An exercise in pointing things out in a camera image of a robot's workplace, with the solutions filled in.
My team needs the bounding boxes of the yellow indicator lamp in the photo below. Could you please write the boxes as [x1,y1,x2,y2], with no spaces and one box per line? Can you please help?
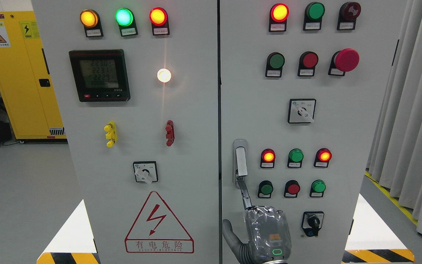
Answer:
[80,10,103,37]

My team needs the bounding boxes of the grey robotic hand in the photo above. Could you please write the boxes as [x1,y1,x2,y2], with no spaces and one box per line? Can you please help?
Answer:
[222,177,292,264]

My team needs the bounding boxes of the red push button lower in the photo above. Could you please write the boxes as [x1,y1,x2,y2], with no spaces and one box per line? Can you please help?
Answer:
[284,179,300,198]

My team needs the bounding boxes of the red electric warning sticker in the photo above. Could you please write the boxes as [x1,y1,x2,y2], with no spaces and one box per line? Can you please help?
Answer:
[125,191,195,254]

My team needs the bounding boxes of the red lit indicator lamp left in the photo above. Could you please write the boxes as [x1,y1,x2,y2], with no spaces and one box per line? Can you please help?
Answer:
[149,7,170,36]

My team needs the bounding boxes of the black digital power meter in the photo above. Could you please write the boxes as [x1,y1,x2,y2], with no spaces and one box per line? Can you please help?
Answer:
[69,49,130,102]

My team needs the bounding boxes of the green push button lower right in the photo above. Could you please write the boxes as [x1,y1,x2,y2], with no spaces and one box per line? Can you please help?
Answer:
[309,179,326,198]

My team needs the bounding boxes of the red push button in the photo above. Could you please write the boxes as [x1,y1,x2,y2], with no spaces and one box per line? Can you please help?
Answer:
[284,179,300,198]
[297,51,319,77]

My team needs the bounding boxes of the green lamp top right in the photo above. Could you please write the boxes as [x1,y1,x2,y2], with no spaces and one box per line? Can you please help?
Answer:
[303,2,325,31]

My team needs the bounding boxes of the grey cabinet door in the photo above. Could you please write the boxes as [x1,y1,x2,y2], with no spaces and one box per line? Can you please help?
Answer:
[32,0,221,264]
[219,0,408,264]

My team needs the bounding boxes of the green push button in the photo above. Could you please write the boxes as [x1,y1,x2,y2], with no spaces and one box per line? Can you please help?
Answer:
[257,180,274,199]
[309,179,326,198]
[265,52,285,77]

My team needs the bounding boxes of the red lit lamp middle left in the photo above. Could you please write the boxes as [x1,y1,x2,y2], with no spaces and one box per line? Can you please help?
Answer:
[260,148,276,168]

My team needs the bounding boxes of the red emergency stop button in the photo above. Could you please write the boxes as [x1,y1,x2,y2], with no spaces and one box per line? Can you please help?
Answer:
[328,48,360,76]

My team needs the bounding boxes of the yellow terminal connector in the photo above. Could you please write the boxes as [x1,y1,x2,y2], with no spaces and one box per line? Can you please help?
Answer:
[104,121,118,148]

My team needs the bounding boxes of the red lit lamp middle right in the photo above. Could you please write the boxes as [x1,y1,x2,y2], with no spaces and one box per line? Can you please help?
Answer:
[313,148,333,168]

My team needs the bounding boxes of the green push button upper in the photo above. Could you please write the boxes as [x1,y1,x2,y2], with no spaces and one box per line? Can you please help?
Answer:
[265,52,285,77]

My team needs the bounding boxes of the grey left cabinet door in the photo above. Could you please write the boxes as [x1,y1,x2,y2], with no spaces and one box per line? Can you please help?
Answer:
[32,0,221,264]

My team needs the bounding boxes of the red terminal connector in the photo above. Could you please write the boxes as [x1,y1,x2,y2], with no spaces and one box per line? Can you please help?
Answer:
[165,120,175,147]

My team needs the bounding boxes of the black key switch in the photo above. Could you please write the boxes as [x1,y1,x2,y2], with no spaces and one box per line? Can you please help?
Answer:
[300,212,324,237]

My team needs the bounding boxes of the white lit indicator lamp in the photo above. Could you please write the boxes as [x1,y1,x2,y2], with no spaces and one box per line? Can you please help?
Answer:
[157,68,171,83]

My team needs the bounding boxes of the red lit lamp top right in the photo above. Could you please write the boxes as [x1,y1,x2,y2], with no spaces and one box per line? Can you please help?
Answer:
[268,3,290,32]

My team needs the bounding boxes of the green push button lower left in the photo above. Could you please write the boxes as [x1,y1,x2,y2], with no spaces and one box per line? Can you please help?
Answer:
[257,180,274,199]

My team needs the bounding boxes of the yellow safety cabinet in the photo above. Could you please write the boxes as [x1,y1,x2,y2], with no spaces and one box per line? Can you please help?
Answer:
[0,11,66,140]

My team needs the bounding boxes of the upper right selector switch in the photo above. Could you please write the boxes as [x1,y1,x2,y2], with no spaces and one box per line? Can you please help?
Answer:
[287,99,317,124]

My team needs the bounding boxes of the silver cabinet door handle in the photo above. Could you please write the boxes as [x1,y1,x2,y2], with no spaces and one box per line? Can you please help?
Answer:
[233,139,248,188]

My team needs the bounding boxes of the red push button upper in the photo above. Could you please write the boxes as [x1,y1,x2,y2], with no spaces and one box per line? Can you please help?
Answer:
[297,51,319,77]

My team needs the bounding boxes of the green lit indicator lamp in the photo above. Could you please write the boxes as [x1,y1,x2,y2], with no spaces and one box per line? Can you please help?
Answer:
[115,8,138,37]

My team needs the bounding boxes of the grey right cabinet door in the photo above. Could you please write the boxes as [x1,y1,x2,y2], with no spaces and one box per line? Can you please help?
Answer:
[219,0,408,264]

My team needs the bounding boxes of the green lamp middle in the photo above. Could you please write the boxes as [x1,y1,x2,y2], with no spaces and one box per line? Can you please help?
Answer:
[287,148,304,168]

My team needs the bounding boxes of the grey curtain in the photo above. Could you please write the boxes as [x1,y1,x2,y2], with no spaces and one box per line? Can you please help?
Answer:
[368,0,422,235]

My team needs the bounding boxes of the left door selector switch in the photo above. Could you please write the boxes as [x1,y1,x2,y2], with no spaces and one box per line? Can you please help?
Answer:
[133,161,159,184]

